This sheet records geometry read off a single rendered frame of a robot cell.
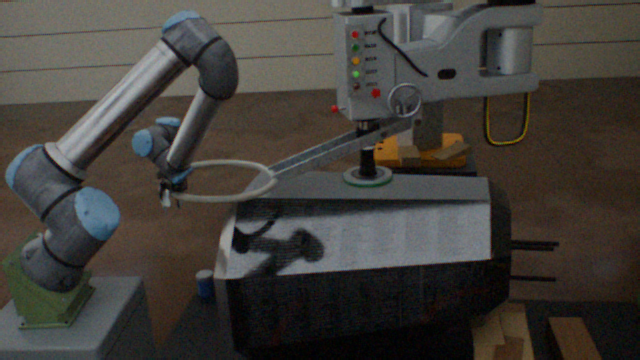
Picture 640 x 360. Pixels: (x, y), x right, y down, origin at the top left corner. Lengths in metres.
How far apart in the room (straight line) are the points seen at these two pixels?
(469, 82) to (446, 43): 0.20
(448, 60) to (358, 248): 0.85
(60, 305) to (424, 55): 1.62
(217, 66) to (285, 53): 6.95
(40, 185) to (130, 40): 7.42
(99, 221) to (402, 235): 1.19
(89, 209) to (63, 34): 7.86
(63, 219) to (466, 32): 1.68
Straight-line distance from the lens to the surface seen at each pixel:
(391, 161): 3.19
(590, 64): 9.24
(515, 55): 2.71
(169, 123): 2.30
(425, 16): 3.08
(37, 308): 1.93
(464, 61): 2.59
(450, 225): 2.42
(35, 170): 1.85
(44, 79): 9.83
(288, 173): 2.52
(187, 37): 1.77
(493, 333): 2.75
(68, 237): 1.81
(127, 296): 2.00
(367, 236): 2.41
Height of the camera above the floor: 1.81
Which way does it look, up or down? 21 degrees down
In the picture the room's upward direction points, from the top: 4 degrees counter-clockwise
